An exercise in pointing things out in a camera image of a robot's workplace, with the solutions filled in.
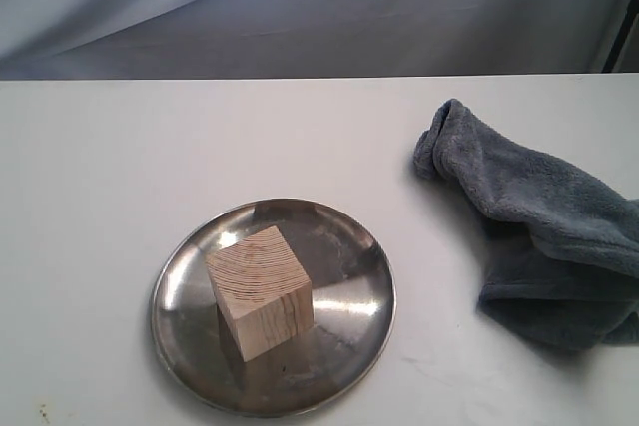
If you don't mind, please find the light wooden block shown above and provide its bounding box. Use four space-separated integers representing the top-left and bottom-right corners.
206 226 315 362

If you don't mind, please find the grey-blue fluffy towel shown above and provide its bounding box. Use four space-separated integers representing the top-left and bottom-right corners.
413 99 638 350

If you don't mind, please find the round stainless steel plate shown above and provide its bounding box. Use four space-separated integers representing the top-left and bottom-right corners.
148 199 396 418

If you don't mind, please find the grey fabric backdrop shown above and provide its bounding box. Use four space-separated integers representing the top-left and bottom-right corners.
1 0 628 80

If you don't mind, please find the black stand pole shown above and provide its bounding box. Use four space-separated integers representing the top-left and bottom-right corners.
600 0 638 74

